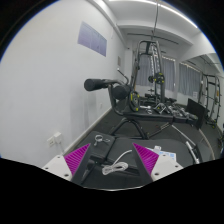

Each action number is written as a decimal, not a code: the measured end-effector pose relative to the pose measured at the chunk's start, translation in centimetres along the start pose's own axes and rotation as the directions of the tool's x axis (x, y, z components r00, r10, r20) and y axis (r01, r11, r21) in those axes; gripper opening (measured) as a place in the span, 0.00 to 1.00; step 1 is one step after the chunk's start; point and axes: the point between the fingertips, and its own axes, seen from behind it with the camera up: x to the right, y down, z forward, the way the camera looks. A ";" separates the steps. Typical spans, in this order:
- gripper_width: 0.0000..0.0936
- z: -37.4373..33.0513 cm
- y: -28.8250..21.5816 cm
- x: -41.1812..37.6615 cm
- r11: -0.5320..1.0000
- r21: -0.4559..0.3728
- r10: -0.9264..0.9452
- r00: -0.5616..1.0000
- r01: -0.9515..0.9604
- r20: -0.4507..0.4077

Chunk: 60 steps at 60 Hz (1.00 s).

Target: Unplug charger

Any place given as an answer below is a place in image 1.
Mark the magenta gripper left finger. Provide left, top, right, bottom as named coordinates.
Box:
left=42, top=143, right=92, bottom=181

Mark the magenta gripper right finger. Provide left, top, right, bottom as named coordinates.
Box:
left=132, top=142, right=184, bottom=182

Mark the white and blue box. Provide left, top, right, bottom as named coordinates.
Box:
left=153, top=146, right=176, bottom=161

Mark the metal spring clip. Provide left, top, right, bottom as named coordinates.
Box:
left=94, top=135, right=110, bottom=146

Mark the black weight bench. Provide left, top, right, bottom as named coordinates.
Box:
left=70, top=78, right=214, bottom=190

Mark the black yellow weight plate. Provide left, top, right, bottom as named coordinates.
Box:
left=130, top=91, right=140, bottom=112

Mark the black power rack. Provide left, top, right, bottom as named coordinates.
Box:
left=198, top=74, right=221, bottom=128

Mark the grey window curtain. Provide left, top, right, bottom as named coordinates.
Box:
left=136, top=55, right=201, bottom=96

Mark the white wall charger plug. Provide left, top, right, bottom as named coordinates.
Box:
left=54, top=132, right=62, bottom=144

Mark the white wall socket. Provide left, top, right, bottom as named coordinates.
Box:
left=47, top=136, right=55, bottom=147

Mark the white coiled charger cable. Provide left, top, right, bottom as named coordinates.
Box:
left=101, top=149, right=133, bottom=176

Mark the multi-gym cable machine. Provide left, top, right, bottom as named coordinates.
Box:
left=130, top=37, right=175, bottom=105

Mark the purple wall poster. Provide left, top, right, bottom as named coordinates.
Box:
left=78, top=22, right=107, bottom=56

